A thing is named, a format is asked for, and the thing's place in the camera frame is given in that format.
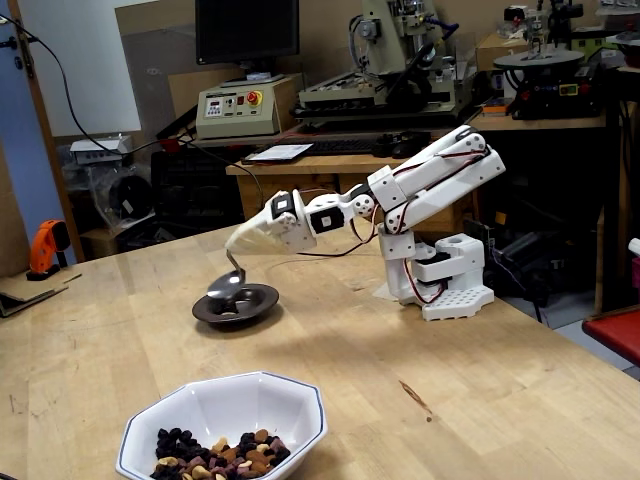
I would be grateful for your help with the white robot arm with base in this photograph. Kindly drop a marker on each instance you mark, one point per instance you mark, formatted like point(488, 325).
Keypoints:
point(450, 180)

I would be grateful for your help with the orange black hand tool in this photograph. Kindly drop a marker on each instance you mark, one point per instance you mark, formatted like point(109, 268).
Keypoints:
point(45, 240)

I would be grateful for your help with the brown cardboard box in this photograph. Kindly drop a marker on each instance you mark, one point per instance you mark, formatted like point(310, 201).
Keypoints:
point(492, 50)

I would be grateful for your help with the wooden side table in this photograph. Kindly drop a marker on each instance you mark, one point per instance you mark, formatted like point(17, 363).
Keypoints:
point(550, 122)

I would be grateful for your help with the plastic bag with black roll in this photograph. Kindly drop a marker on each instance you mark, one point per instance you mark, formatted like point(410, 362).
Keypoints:
point(127, 195)

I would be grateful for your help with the black keyboard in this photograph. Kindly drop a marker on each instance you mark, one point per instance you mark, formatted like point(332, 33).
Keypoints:
point(340, 146)

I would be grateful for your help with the black plastic crate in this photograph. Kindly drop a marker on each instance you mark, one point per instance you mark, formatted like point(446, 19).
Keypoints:
point(195, 190)

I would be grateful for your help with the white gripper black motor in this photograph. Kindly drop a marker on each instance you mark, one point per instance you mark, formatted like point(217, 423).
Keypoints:
point(286, 231)

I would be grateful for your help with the beige control box red button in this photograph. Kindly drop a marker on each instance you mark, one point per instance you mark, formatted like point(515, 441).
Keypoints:
point(235, 120)

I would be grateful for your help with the white octagonal bowl blue rim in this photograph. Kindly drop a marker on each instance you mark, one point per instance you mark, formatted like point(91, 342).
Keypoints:
point(290, 405)

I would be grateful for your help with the beige milling machine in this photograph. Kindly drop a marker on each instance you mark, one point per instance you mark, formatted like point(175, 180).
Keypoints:
point(395, 30)

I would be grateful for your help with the red chair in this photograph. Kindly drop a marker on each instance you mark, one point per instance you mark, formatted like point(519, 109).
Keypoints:
point(617, 332)

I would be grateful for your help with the dark brown plate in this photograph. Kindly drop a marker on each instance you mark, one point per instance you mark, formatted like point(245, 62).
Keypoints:
point(265, 300)

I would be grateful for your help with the beige tape piece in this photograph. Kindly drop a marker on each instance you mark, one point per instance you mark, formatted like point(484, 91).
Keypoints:
point(385, 294)

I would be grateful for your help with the blue door wooden frame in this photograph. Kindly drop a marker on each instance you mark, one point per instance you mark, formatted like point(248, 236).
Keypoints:
point(25, 150)

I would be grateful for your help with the small white box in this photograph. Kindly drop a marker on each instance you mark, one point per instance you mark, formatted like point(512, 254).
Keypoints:
point(95, 152)

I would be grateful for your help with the flat cardboard pieces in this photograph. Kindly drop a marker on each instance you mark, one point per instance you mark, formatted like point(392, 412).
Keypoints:
point(25, 295)

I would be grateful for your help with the nuts and raisins mix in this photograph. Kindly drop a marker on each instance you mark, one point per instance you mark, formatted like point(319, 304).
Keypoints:
point(220, 460)

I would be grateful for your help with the black scroll saw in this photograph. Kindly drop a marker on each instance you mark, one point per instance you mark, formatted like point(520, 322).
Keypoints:
point(550, 95)

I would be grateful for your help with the small red item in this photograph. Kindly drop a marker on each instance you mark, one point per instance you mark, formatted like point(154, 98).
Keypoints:
point(170, 145)

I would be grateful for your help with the bent metal spoon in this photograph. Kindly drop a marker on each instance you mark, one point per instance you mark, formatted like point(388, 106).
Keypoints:
point(225, 285)

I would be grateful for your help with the white rounded object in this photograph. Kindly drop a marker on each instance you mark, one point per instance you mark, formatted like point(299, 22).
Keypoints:
point(635, 262)

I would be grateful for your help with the tablet with white screen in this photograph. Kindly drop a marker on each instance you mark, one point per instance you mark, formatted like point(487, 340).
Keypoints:
point(280, 152)

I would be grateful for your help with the scooped nuts and raisins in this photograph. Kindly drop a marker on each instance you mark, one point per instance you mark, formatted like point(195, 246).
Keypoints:
point(230, 311)

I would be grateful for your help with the black computer monitor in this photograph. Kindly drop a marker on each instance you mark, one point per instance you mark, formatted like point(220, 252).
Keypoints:
point(245, 30)

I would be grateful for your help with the green circuit board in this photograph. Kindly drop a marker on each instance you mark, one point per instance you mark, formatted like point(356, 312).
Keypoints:
point(477, 230)

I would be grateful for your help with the black computer mouse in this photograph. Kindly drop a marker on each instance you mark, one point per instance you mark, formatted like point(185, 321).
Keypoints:
point(405, 147)

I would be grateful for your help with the beige masking tape wrap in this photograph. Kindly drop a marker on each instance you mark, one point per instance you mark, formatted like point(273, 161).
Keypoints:
point(255, 237)

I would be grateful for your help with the wooden workbench cabinet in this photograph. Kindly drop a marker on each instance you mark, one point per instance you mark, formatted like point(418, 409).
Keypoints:
point(300, 175)

